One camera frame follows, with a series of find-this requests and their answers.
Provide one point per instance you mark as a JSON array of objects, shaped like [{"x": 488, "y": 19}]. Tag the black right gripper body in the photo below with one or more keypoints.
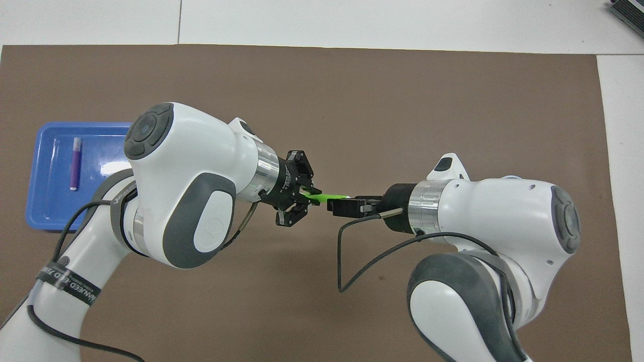
[{"x": 397, "y": 206}]

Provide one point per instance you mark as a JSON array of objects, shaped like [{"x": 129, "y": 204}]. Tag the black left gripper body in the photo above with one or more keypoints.
[{"x": 282, "y": 181}]

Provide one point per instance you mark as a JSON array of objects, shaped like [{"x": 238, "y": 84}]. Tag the green marker pen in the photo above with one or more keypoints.
[{"x": 327, "y": 197}]

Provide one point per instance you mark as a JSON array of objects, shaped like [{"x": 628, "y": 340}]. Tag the purple marker pen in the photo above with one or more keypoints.
[{"x": 75, "y": 168}]

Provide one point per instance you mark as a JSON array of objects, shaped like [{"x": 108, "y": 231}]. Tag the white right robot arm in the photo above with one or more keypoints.
[{"x": 503, "y": 216}]

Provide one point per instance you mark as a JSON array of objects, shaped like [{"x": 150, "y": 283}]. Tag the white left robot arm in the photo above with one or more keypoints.
[{"x": 191, "y": 151}]

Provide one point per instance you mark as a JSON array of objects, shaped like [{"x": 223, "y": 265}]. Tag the brown paper table mat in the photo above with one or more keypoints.
[{"x": 322, "y": 100}]

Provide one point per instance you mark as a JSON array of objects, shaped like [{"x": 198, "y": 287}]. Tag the blue plastic tray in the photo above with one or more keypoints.
[{"x": 50, "y": 201}]

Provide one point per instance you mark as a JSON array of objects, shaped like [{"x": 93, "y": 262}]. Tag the grey ribbed device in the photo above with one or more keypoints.
[{"x": 631, "y": 10}]

